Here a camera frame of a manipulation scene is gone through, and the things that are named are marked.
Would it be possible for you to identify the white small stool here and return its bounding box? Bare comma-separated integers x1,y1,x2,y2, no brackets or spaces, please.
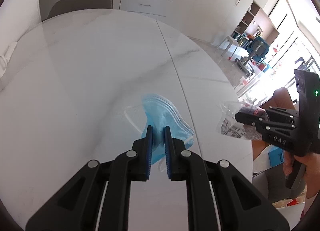
217,36,239,58

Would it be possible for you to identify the person's right hand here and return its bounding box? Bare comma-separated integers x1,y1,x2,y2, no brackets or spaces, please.
283,149,320,199

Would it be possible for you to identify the blue face mask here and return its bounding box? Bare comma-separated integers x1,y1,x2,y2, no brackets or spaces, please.
124,93,195,165

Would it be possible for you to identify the orange brown chair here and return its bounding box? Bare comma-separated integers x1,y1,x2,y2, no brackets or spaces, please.
260,87,295,110

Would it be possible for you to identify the grey chair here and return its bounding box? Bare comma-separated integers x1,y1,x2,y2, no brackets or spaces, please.
47,0,113,19

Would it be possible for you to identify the open bookshelf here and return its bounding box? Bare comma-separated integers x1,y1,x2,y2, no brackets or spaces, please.
231,1,281,49

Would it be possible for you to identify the teal office chair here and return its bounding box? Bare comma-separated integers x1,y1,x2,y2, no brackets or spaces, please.
235,36,270,76

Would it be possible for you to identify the clear brown snack wrapper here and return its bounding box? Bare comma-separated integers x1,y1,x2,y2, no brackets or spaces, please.
217,101,262,140

